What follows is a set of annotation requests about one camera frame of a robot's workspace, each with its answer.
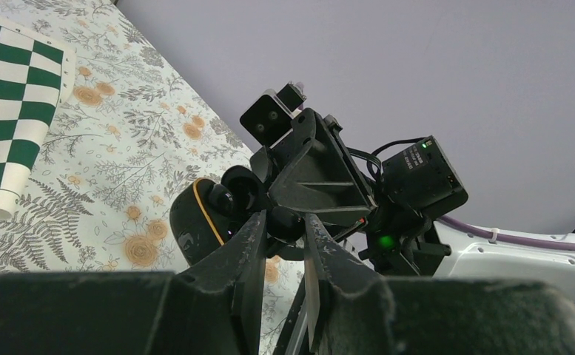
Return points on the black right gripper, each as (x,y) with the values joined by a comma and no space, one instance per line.
(310,171)

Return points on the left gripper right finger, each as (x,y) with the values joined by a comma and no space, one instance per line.
(354,310)

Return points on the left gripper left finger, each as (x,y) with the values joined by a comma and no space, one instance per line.
(214,307)

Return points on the black earbud charging case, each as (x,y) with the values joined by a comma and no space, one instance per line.
(206,215)

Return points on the floral table mat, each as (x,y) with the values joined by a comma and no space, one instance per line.
(130,137)

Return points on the green white chessboard mat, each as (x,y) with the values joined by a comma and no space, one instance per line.
(37,75)

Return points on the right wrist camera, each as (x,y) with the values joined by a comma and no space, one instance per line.
(269,118)

